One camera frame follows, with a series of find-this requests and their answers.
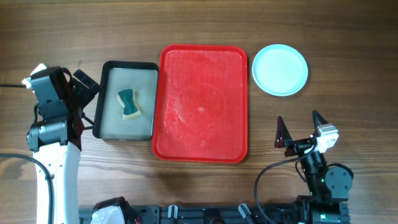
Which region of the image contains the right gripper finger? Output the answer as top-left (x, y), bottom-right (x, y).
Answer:
top-left (274, 116), bottom-right (292, 148)
top-left (312, 110), bottom-right (328, 136)

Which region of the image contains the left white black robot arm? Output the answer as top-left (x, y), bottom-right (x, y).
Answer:
top-left (23, 63), bottom-right (100, 223)

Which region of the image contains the mint green plate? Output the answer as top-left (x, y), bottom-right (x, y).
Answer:
top-left (252, 44), bottom-right (309, 96)

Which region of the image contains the red plastic tray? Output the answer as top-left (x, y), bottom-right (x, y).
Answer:
top-left (152, 44), bottom-right (248, 163)

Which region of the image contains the left black cable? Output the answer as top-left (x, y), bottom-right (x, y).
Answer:
top-left (0, 82), bottom-right (56, 224)

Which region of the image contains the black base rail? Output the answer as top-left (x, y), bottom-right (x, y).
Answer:
top-left (79, 202), bottom-right (352, 224)

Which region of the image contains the black tray with water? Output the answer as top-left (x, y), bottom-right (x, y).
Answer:
top-left (93, 60), bottom-right (159, 141)

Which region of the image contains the green yellow sponge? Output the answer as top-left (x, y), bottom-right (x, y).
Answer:
top-left (118, 89), bottom-right (142, 119)

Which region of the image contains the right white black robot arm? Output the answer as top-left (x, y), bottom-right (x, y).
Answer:
top-left (274, 110), bottom-right (354, 223)

